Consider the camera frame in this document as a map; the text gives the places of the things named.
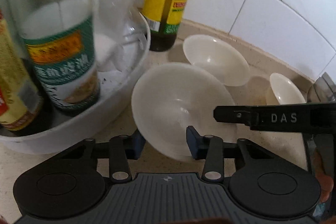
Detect cream bowl front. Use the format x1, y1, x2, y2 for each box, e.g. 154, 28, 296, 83
131, 63, 238, 162

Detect stacked steel bowls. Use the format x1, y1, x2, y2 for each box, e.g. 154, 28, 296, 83
307, 72, 336, 103

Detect white two-tier turntable rack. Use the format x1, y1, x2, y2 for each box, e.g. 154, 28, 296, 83
0, 6, 152, 155

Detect yellow label vinegar bottle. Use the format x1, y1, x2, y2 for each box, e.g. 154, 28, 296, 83
1, 15, 43, 131

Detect green label fish sauce bottle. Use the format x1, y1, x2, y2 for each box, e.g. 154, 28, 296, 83
13, 0, 100, 117

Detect cream bowl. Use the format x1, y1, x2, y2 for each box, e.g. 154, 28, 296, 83
183, 35, 251, 87
131, 63, 238, 162
266, 73, 306, 105

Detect cream bowl back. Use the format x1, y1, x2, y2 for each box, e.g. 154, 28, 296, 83
183, 35, 251, 87

